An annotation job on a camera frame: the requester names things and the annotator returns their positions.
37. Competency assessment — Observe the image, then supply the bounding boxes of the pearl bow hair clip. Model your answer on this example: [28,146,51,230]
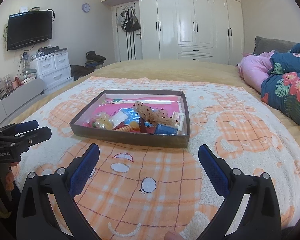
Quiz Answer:
[90,112,114,130]

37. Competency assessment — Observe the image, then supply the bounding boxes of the beige spiral hair clip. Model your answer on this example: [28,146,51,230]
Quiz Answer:
[114,121,140,132]

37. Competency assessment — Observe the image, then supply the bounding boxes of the small blue packet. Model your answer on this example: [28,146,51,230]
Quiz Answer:
[154,124,178,135]

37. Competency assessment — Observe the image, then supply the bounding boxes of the floral mesh bow hairpiece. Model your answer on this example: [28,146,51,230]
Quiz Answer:
[133,101,179,126]

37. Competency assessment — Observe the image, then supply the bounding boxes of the person's left hand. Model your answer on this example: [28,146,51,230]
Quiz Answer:
[0,163,14,194]

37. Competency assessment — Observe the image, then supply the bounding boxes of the person's right hand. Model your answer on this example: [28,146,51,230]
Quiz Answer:
[164,231,184,240]

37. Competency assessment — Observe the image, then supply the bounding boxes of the white plastic drawer cabinet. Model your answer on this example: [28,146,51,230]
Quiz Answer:
[30,49,74,95]

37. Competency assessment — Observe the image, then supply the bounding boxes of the pink book in box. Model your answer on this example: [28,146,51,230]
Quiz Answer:
[76,95,184,130]

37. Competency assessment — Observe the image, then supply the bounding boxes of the white earring card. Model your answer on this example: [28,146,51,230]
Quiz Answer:
[111,111,128,128]

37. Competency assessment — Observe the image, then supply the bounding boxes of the pile of dark clothes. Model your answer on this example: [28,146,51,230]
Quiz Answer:
[70,51,106,81]

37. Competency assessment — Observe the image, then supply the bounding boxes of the orange white plaid blanket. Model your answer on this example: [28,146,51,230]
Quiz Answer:
[13,77,300,239]

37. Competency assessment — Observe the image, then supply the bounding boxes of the dark red hair clip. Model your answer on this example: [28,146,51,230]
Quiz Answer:
[139,117,147,133]

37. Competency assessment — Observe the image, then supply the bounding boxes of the white claw hair clip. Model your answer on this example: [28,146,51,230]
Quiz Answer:
[171,112,185,132]

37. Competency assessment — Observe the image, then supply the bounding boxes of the blue floral quilt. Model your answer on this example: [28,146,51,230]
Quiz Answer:
[261,43,300,125]

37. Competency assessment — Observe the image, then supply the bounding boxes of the tan bed sheet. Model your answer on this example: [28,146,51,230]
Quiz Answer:
[5,59,300,140]

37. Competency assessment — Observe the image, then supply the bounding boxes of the pink quilt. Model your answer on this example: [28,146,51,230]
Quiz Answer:
[238,50,275,93]

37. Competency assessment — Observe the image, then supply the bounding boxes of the bags hanging on door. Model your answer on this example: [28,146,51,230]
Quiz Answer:
[116,8,141,33]

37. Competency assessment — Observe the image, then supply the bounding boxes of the grey pillow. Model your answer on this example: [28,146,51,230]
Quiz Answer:
[254,36,296,55]

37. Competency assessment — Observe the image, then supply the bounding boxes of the white glossy wardrobe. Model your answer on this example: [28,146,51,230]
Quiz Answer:
[101,0,244,65]

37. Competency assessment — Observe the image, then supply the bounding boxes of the black wall television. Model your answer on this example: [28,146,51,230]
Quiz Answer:
[6,11,52,50]

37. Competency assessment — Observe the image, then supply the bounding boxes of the purple wall clock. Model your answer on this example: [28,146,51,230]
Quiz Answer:
[82,3,90,13]

